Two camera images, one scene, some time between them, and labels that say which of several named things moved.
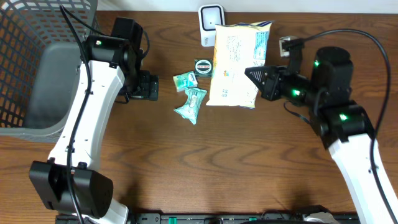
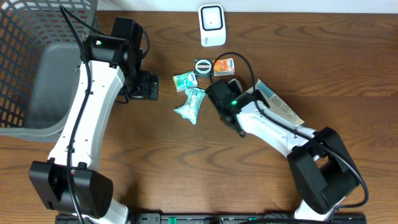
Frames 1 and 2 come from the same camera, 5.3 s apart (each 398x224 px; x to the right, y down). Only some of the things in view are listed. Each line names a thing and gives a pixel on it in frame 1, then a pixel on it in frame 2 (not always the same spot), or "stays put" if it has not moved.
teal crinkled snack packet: (189, 110) stays put
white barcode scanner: (209, 15) stays put
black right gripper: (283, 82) → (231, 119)
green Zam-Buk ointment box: (203, 68) stays put
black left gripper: (149, 86) stays put
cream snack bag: (236, 47) → (276, 103)
